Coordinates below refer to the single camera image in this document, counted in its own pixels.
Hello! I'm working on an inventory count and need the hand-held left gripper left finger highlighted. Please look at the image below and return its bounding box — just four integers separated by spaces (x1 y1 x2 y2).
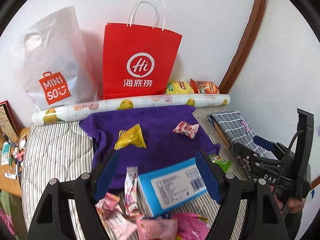
27 150 120 240

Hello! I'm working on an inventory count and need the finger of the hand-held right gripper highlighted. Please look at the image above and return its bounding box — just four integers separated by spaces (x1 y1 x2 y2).
230 143 280 178
252 135 288 159

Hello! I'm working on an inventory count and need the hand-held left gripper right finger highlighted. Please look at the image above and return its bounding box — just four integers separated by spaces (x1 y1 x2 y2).
195 149 288 240

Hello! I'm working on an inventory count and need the green snack packet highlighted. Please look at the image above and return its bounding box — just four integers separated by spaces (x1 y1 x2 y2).
209 154 232 173

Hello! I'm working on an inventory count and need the small pink snack packet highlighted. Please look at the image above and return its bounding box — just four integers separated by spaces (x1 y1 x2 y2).
96 192 121 216

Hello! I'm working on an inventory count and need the long pink white snack packet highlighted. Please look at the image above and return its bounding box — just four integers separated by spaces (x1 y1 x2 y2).
124 166 143 218

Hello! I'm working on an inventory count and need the blue tissue pack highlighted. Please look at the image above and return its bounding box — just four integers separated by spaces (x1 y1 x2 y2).
136 157 213 218

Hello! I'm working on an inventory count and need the yellow snack packet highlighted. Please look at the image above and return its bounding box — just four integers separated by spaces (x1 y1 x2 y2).
114 124 147 150

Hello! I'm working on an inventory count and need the magenta snack packet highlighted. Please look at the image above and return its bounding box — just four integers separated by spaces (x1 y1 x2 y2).
172 212 211 240

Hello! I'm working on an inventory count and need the white pink candy packet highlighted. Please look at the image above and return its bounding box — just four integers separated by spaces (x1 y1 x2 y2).
173 121 200 139

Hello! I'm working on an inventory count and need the person's right forearm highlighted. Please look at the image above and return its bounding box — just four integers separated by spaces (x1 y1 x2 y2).
284 211 304 240

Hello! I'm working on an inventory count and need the person's right hand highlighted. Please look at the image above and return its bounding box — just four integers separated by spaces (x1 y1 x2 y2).
269 184 307 214

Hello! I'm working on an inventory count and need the purple towel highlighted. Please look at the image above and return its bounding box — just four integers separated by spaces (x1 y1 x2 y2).
79 105 222 190

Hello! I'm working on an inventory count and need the grey striped quilt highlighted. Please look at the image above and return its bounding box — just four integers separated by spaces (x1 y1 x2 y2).
21 105 253 240

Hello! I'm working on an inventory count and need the duck print paper roll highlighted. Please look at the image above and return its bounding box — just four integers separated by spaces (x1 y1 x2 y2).
31 93 230 127

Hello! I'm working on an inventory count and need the pale pink snack packet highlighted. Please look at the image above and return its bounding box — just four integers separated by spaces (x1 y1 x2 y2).
136 217 178 240

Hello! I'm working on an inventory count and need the red orange snack bag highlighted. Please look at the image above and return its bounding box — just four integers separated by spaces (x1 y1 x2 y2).
189 78 220 95

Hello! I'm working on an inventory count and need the yellow snack bag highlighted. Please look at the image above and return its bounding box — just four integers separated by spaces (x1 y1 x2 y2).
164 80 194 95

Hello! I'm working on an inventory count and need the green cloth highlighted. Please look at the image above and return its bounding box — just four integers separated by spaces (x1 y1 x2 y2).
0 194 23 230

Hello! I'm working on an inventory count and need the green white tube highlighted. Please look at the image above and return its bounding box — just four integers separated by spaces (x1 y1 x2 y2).
0 141 12 166

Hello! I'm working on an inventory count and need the pink floral cloth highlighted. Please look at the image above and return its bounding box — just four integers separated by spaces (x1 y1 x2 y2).
0 209 16 236

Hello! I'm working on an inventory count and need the red patterned box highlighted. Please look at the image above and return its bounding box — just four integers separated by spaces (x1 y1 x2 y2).
0 100 19 138

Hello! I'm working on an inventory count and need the white plastic shopping bag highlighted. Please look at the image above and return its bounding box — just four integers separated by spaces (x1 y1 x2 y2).
11 6 99 110

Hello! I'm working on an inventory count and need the red paper bag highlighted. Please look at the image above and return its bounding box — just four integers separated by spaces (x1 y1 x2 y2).
100 0 183 100

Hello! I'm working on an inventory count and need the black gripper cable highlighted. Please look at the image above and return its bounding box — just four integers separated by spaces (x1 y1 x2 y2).
272 130 304 195

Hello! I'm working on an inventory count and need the brown wooden door frame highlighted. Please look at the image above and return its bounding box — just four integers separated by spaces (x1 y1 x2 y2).
219 0 270 94

